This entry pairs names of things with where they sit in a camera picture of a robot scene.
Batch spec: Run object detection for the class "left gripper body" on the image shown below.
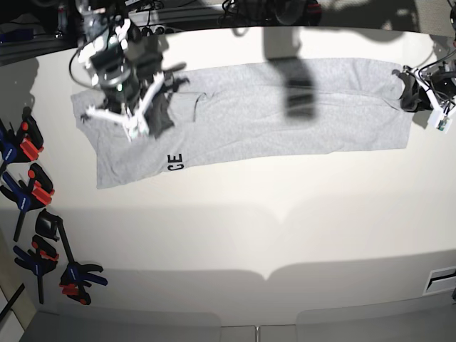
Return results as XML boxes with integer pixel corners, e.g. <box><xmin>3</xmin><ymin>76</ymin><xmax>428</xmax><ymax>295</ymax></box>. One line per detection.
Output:
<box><xmin>402</xmin><ymin>69</ymin><xmax>455</xmax><ymax>113</ymax></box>

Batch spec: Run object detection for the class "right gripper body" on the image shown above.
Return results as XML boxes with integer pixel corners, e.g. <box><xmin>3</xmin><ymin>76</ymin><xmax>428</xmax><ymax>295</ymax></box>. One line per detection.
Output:
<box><xmin>99</xmin><ymin>67</ymin><xmax>165</xmax><ymax>120</ymax></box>

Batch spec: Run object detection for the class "grey T-shirt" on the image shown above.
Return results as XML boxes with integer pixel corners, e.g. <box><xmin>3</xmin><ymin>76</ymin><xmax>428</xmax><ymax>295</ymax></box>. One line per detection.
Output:
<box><xmin>71</xmin><ymin>58</ymin><xmax>413</xmax><ymax>189</ymax></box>

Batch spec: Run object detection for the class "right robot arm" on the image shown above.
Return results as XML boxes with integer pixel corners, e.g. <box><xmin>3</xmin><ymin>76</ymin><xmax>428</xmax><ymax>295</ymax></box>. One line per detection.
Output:
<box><xmin>71</xmin><ymin>1</ymin><xmax>172</xmax><ymax>140</ymax></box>

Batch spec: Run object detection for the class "blue red clamp top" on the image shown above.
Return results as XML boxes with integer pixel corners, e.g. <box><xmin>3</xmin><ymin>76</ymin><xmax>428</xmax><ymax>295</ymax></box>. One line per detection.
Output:
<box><xmin>1</xmin><ymin>114</ymin><xmax>43</xmax><ymax>174</ymax></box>

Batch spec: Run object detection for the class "blue red clamp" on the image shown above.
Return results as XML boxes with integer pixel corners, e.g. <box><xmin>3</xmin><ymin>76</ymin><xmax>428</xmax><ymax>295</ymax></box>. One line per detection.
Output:
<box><xmin>13</xmin><ymin>234</ymin><xmax>59</xmax><ymax>304</ymax></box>
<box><xmin>1</xmin><ymin>114</ymin><xmax>43</xmax><ymax>174</ymax></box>
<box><xmin>1</xmin><ymin>162</ymin><xmax>55</xmax><ymax>242</ymax></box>

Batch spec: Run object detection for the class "black bar clamp long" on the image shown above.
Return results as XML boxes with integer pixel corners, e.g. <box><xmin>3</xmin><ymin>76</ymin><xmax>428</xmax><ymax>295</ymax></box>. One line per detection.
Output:
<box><xmin>35</xmin><ymin>209</ymin><xmax>108</xmax><ymax>306</ymax></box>

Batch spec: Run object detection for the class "blue red clamp lower left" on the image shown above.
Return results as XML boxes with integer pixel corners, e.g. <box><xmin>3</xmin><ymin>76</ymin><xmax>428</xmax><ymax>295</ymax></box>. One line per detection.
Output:
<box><xmin>13</xmin><ymin>234</ymin><xmax>59</xmax><ymax>304</ymax></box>

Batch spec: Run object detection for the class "white vent plate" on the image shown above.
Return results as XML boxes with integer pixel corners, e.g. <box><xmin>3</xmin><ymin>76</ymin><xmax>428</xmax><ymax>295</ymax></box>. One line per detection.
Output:
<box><xmin>423</xmin><ymin>266</ymin><xmax>455</xmax><ymax>296</ymax></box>

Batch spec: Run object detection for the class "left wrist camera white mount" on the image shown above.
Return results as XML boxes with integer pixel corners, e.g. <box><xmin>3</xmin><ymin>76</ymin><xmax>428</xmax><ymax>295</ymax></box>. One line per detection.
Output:
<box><xmin>402</xmin><ymin>63</ymin><xmax>456</xmax><ymax>135</ymax></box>

